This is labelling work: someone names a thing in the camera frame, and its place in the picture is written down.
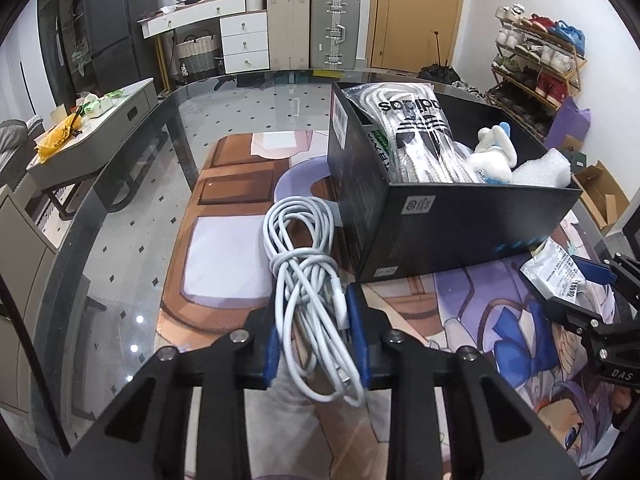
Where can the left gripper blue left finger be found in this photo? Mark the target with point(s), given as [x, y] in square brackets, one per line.
[272, 345]

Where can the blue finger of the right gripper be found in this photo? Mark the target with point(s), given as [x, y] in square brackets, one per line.
[557, 310]
[595, 272]

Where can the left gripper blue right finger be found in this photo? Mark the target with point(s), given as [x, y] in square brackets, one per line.
[357, 309]

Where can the silver foil packet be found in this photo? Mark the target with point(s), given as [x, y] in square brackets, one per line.
[554, 274]

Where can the white foam roll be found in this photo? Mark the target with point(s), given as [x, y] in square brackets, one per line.
[550, 171]

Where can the white blue plush toy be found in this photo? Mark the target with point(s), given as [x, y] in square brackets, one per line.
[494, 156]

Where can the green white snack packet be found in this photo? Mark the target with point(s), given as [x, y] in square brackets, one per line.
[382, 149]

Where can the bagged white adidas laces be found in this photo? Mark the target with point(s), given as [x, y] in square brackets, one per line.
[417, 131]

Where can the open cardboard box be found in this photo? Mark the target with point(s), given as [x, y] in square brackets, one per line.
[602, 196]

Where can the anime print desk mat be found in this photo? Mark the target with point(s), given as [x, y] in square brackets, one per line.
[420, 327]

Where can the black cardboard box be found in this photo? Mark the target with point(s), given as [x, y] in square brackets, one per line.
[396, 230]

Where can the purple bag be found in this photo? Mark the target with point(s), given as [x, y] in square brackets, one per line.
[569, 127]

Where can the wooden shoe rack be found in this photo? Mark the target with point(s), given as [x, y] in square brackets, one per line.
[536, 68]

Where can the pile of shoes on floor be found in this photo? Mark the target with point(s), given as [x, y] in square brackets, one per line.
[444, 74]

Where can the grey white side table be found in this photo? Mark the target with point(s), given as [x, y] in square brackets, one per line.
[99, 140]

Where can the silver suitcase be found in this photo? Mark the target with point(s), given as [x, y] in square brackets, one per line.
[334, 26]

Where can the white drawer desk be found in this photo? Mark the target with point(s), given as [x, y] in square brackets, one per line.
[239, 31]

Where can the woven laundry basket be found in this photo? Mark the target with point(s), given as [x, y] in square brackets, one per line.
[198, 57]

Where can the beige suitcase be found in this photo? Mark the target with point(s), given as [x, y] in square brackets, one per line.
[288, 34]

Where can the wooden door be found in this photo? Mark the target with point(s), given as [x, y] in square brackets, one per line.
[408, 35]

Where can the yellow cloth item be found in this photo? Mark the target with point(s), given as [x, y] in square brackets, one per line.
[57, 137]

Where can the black refrigerator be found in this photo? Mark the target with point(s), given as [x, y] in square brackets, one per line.
[119, 52]

